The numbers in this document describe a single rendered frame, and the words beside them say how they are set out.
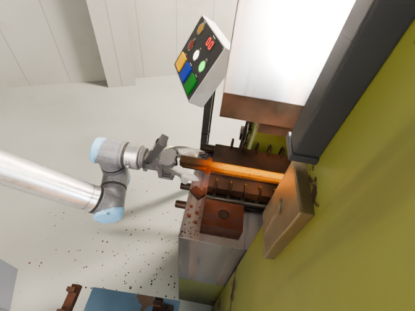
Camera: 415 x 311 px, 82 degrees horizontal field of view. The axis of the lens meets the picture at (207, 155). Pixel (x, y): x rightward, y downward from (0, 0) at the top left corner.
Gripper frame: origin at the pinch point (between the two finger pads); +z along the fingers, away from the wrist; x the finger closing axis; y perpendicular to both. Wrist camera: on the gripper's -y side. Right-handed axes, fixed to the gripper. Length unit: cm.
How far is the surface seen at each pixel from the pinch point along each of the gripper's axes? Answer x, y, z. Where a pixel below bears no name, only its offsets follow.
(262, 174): 0.4, -0.8, 20.4
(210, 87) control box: -40.7, -2.7, -2.7
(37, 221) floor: -7, 100, -106
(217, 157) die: -5.2, 1.0, 5.1
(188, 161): 0.7, -1.2, -3.9
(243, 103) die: 7.6, -31.6, 8.0
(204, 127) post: -56, 34, -5
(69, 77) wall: -164, 93, -168
